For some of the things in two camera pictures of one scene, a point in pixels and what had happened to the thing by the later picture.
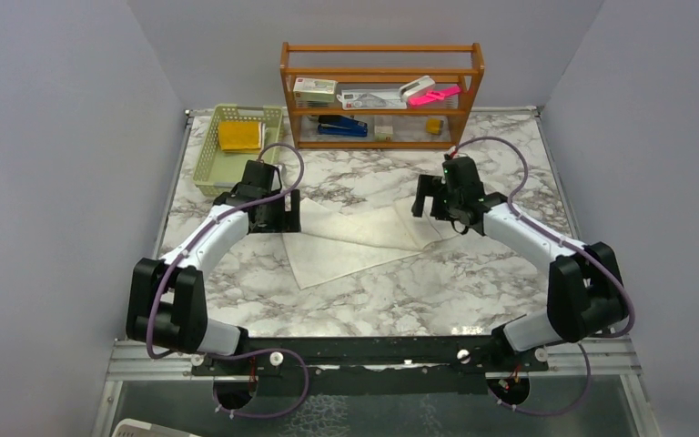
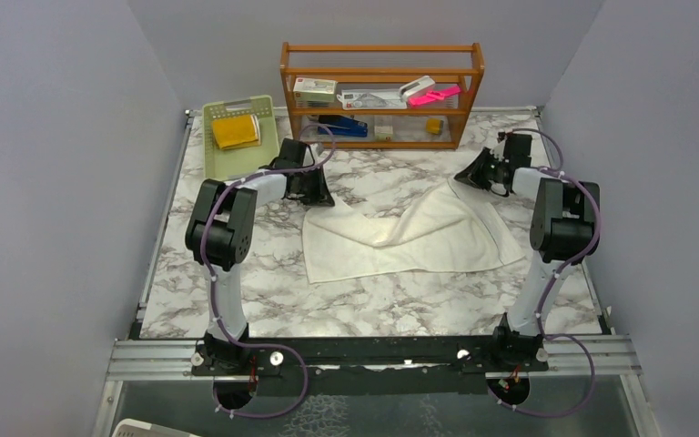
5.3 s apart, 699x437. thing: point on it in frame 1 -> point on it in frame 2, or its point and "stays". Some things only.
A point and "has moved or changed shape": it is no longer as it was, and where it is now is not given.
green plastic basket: (216, 171) has moved or changed shape
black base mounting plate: (438, 365) stays
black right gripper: (430, 185) -> (472, 174)
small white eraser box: (383, 133) stays
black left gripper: (287, 221) -> (320, 196)
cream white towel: (330, 245) has moved or changed shape
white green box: (314, 90) stays
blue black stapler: (338, 125) stays
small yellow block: (434, 127) stays
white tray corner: (142, 428) stays
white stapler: (416, 87) stays
